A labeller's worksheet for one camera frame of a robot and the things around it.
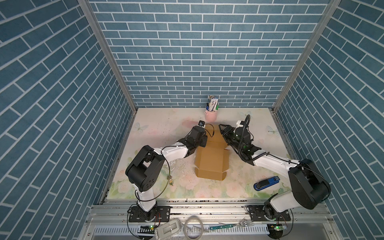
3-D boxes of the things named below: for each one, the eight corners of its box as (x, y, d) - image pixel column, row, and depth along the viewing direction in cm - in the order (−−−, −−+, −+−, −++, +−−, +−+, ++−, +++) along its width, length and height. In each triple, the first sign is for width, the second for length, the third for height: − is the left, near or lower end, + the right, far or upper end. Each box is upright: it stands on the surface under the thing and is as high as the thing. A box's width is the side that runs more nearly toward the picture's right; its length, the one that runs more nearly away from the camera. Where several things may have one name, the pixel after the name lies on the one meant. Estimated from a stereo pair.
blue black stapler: (255, 191, 83) (258, 188, 79) (252, 185, 85) (255, 182, 81) (276, 184, 86) (281, 181, 81) (273, 179, 88) (277, 175, 83)
